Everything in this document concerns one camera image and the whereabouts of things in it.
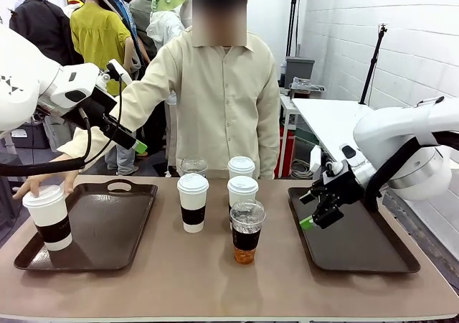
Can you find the person's left forearm cream sleeve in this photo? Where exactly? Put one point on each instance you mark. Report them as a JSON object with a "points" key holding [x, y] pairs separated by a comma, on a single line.
{"points": [[270, 147]]}

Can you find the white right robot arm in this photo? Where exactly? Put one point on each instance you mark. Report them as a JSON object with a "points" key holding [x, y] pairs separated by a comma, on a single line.
{"points": [[394, 129]]}

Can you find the brown plastic serving tray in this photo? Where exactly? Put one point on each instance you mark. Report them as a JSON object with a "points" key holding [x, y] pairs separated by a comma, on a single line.
{"points": [[107, 229], [358, 245]]}

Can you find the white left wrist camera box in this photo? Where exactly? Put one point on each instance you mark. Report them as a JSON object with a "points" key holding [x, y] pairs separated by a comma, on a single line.
{"points": [[119, 71]]}

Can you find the black tripod stand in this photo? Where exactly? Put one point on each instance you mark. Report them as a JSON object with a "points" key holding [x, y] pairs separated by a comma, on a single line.
{"points": [[373, 64]]}

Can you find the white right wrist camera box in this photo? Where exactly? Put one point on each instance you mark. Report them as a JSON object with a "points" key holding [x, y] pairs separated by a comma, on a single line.
{"points": [[315, 158]]}

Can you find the grey plastic box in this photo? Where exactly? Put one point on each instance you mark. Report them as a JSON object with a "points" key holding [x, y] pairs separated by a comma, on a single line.
{"points": [[299, 71]]}

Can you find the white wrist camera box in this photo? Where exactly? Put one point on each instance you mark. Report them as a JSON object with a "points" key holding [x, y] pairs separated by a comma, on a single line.
{"points": [[119, 71], [315, 158]]}

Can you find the person's right forearm cream sleeve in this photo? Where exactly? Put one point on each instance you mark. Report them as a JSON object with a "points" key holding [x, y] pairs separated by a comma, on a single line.
{"points": [[79, 143]]}

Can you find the person in cream shirt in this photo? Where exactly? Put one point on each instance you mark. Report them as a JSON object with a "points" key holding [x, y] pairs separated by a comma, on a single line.
{"points": [[222, 115]]}

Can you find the dark storage case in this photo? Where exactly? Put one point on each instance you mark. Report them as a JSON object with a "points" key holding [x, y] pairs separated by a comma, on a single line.
{"points": [[30, 136]]}

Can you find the mannequin in white jacket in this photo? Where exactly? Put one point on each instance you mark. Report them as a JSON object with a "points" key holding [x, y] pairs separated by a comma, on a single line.
{"points": [[163, 27]]}

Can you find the mannequin in grey-green vest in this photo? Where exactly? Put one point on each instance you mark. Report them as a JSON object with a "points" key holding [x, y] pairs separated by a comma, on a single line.
{"points": [[141, 14]]}

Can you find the white side table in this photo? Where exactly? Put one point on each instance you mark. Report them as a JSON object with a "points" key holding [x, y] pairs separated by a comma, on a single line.
{"points": [[330, 122]]}

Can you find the clear plastic iced coffee cup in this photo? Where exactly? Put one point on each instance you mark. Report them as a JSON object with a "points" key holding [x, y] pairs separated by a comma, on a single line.
{"points": [[247, 237], [193, 165]]}

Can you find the red box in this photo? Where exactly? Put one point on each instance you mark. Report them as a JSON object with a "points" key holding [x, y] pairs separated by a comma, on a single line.
{"points": [[287, 150]]}

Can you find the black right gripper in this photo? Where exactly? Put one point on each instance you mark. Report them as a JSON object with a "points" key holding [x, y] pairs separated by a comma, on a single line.
{"points": [[340, 186]]}

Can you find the clear plastic desk item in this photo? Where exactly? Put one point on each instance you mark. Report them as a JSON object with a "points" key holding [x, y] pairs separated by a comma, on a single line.
{"points": [[305, 86]]}

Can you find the white paper coffee cup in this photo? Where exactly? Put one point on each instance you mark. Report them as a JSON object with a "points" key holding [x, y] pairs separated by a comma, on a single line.
{"points": [[48, 215], [241, 166], [192, 201], [242, 190]]}

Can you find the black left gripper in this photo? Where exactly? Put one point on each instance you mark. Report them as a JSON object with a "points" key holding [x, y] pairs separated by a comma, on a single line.
{"points": [[95, 109]]}

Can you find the person's right hand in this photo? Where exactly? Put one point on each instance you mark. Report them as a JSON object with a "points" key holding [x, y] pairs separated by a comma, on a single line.
{"points": [[54, 178]]}

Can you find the black vertical light stand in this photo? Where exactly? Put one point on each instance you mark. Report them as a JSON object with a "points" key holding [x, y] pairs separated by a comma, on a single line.
{"points": [[293, 18]]}

